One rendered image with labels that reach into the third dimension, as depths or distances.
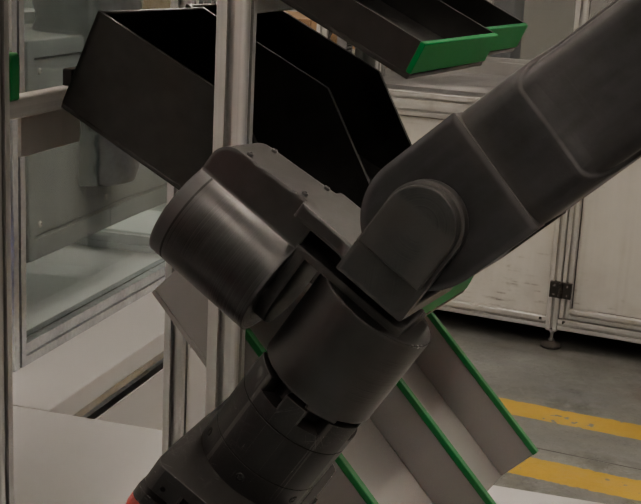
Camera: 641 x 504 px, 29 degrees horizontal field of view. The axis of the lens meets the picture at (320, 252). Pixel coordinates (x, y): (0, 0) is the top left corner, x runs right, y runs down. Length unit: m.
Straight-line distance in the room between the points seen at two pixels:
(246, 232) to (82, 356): 1.21
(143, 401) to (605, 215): 3.02
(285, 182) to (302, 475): 0.13
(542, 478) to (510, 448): 2.54
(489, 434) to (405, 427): 0.16
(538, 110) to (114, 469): 0.96
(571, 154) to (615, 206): 4.11
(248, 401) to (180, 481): 0.05
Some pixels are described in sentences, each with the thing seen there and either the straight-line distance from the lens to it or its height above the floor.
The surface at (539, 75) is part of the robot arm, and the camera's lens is 0.50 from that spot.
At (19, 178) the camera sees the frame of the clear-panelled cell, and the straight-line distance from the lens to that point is 1.64.
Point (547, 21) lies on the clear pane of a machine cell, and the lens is 4.60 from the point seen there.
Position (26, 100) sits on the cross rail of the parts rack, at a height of 1.31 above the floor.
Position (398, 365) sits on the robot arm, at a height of 1.25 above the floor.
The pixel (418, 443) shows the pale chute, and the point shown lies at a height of 1.07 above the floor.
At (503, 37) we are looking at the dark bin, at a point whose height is 1.36.
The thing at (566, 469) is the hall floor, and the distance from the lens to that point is 3.70.
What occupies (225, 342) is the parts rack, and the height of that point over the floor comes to 1.17.
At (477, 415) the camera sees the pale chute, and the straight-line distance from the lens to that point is 1.08.
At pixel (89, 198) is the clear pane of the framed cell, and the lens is 1.85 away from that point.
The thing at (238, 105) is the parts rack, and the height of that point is 1.32.
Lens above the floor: 1.42
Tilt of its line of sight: 14 degrees down
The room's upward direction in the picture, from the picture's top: 3 degrees clockwise
